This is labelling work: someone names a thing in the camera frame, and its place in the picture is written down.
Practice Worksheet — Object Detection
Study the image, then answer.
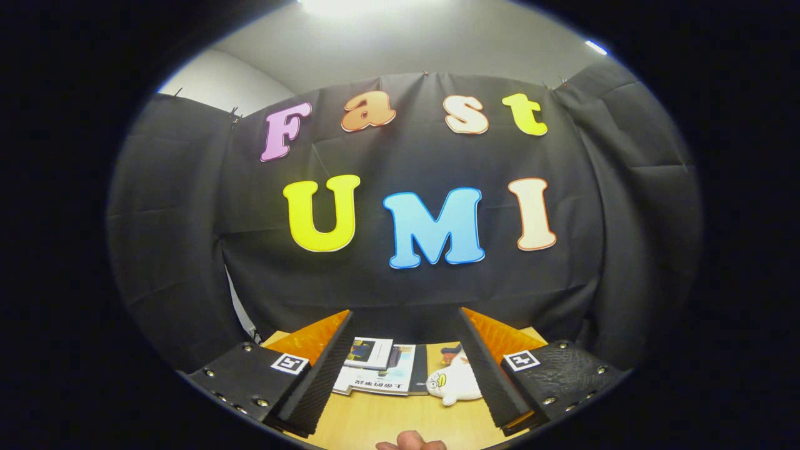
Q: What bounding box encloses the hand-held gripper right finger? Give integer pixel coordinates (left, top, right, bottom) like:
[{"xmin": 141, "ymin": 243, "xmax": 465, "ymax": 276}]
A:
[{"xmin": 458, "ymin": 307, "xmax": 629, "ymax": 436}]

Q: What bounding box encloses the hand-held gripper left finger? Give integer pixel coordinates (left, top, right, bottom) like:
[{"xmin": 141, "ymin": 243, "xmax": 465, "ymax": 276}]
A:
[{"xmin": 186, "ymin": 310, "xmax": 356, "ymax": 438}]

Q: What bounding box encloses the dark cover book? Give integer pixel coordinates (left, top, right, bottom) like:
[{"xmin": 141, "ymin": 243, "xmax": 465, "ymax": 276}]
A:
[{"xmin": 409, "ymin": 344, "xmax": 430, "ymax": 396}]

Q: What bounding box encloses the white seal plush toy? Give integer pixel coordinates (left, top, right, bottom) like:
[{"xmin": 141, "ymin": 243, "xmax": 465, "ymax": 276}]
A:
[{"xmin": 426, "ymin": 350, "xmax": 483, "ymax": 407}]

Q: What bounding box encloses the white book blue photo cover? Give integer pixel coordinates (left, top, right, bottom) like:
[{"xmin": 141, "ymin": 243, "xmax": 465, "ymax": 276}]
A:
[{"xmin": 344, "ymin": 337, "xmax": 394, "ymax": 371}]

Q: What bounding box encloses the book with beach cover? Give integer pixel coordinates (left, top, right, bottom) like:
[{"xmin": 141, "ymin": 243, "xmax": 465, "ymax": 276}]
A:
[{"xmin": 341, "ymin": 344, "xmax": 418, "ymax": 396}]

